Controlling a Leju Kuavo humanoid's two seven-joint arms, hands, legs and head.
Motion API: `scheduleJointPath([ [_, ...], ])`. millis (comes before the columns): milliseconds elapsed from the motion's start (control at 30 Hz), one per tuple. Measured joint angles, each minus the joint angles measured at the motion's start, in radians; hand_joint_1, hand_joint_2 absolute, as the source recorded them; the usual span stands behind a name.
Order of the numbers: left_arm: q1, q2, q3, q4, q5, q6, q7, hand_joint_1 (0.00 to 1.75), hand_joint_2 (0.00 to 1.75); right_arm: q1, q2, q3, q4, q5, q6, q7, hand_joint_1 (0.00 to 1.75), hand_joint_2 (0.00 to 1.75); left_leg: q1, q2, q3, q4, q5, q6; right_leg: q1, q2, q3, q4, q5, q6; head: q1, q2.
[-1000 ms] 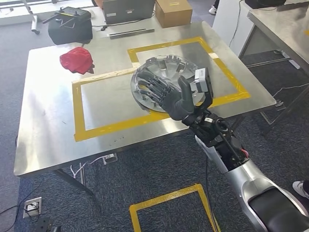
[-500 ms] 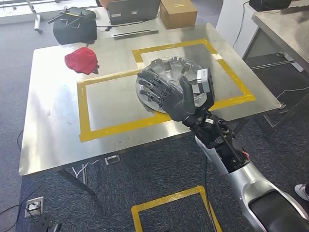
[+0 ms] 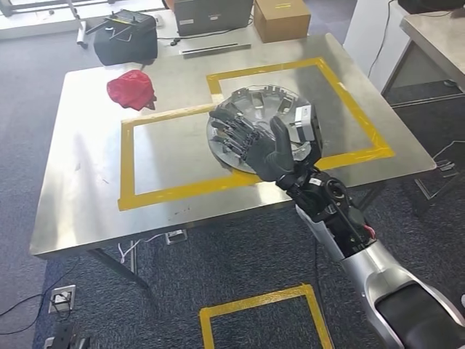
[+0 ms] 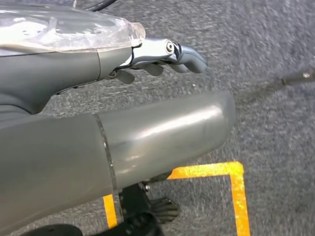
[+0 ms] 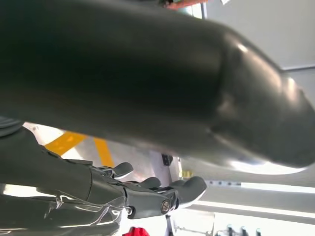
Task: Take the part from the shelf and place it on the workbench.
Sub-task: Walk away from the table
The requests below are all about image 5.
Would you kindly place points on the red bag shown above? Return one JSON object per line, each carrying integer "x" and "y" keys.
{"x": 136, "y": 232}

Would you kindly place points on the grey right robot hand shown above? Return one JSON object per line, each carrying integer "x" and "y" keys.
{"x": 147, "y": 71}

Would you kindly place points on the pale grey table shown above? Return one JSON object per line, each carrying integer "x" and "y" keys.
{"x": 90, "y": 153}

